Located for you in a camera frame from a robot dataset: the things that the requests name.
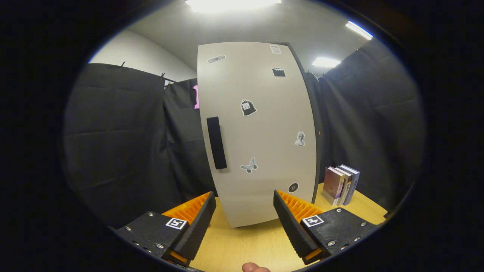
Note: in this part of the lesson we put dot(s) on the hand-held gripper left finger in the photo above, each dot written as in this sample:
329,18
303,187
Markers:
198,226

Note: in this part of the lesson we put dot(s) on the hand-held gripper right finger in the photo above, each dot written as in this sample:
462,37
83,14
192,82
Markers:
291,226

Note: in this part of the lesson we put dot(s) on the beige cabinet door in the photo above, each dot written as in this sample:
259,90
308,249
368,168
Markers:
264,124

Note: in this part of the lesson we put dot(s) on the white spine book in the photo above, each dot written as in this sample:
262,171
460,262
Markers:
347,185

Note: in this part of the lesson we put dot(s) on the blue grey book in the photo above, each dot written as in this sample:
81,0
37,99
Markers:
354,181

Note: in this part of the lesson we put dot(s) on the dark grey cabinet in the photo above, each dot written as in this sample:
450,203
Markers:
318,151

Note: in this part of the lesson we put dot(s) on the black backdrop cloth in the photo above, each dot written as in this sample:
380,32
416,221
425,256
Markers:
113,143

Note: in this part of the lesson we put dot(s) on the ceiling light panel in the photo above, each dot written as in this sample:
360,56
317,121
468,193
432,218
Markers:
326,62

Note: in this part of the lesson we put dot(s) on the long ceiling light strip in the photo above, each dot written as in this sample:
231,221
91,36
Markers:
359,30

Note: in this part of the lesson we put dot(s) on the wide ceiling light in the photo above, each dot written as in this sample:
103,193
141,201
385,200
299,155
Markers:
232,4

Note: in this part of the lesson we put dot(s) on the black cloth rail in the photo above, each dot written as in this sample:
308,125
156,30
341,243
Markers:
169,79

